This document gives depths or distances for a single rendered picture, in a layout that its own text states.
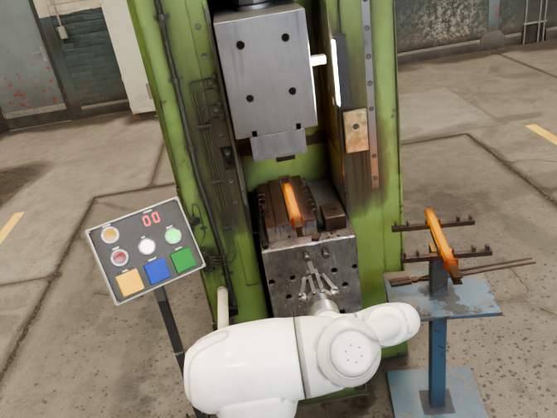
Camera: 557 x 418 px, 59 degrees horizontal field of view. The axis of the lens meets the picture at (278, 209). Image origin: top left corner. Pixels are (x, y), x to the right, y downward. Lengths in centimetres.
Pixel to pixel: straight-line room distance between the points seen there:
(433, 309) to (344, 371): 126
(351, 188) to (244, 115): 59
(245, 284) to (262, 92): 92
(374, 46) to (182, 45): 69
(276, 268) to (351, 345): 125
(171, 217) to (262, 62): 64
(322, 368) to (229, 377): 14
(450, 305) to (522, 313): 109
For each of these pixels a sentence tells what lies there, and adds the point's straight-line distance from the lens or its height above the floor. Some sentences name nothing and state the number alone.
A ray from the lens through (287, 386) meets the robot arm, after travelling 81.
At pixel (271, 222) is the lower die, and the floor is 98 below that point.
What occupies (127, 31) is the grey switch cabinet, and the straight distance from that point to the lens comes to 716.
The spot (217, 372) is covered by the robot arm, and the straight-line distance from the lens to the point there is 81.
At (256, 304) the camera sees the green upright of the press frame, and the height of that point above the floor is 51.
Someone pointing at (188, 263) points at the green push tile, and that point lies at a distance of 184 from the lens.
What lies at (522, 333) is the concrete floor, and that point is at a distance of 295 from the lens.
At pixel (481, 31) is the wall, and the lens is 857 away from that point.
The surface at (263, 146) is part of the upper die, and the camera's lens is 182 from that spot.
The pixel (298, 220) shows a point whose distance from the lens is 191.
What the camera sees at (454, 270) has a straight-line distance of 174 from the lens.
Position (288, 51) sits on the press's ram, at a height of 164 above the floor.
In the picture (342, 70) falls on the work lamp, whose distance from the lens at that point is 189.
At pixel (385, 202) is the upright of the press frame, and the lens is 219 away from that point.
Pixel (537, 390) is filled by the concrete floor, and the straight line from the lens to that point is 270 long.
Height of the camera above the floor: 197
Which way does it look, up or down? 28 degrees down
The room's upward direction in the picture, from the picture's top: 9 degrees counter-clockwise
